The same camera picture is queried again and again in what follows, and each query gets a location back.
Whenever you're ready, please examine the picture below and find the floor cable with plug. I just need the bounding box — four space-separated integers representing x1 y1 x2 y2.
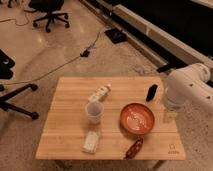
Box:
0 25 111 86

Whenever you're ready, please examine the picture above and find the black eraser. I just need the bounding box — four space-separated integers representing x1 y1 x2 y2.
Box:
146 84 158 102

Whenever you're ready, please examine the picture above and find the white flat packet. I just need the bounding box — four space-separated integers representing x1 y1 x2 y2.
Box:
83 131 99 154

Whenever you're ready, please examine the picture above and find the clear plastic cup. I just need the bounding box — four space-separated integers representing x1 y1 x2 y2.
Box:
85 101 104 124

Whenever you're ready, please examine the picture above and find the black office chair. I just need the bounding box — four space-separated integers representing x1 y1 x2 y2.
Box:
29 0 70 33

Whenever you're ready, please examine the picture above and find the black floor mat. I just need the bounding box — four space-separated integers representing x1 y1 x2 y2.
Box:
105 28 127 44

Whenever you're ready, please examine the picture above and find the wooden folding table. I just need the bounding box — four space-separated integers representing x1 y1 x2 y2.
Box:
36 76 186 161

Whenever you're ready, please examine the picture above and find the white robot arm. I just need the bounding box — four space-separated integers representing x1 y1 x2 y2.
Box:
162 63 213 114

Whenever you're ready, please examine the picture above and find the orange round bowl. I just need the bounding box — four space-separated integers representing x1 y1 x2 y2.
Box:
120 103 155 135

